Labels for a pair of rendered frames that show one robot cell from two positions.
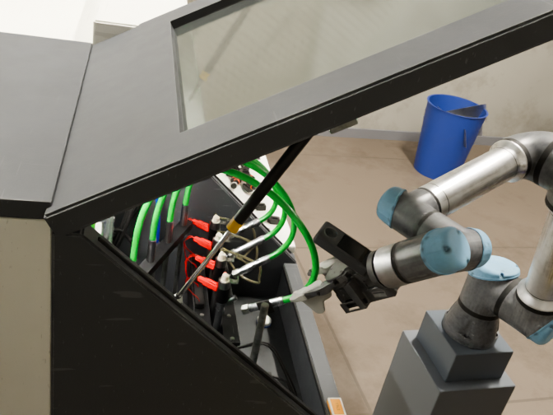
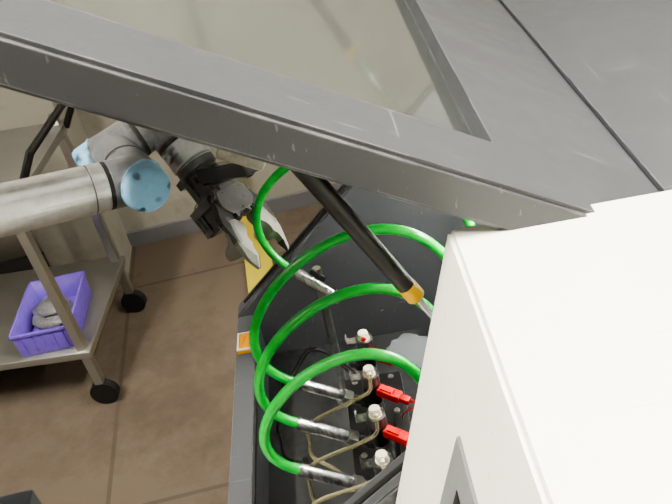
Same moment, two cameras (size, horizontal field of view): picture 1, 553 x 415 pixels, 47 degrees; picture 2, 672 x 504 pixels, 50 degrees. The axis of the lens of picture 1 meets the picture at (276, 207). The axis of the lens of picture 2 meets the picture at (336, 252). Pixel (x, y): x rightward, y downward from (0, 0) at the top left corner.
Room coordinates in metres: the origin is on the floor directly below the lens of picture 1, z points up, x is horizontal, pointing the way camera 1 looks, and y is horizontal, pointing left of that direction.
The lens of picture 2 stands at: (1.96, 0.33, 1.92)
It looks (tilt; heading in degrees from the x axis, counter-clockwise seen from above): 36 degrees down; 198
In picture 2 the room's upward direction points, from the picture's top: 12 degrees counter-clockwise
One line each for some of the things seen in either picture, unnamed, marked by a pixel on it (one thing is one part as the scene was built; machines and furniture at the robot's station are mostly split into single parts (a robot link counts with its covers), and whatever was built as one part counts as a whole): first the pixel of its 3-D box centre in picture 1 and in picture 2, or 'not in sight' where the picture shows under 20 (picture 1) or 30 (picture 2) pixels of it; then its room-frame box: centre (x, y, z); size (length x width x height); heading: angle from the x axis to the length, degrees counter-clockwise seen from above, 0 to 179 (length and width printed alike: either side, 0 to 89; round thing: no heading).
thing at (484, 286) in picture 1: (491, 283); not in sight; (1.42, -0.59, 1.07); 0.13 x 0.12 x 0.14; 45
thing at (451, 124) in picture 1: (449, 136); not in sight; (4.54, -1.16, 0.29); 0.50 x 0.46 x 0.58; 111
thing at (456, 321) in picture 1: (475, 316); not in sight; (1.43, -0.59, 0.95); 0.15 x 0.15 x 0.10
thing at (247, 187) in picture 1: (243, 170); not in sight; (1.88, 0.13, 1.01); 0.23 x 0.11 x 0.06; 15
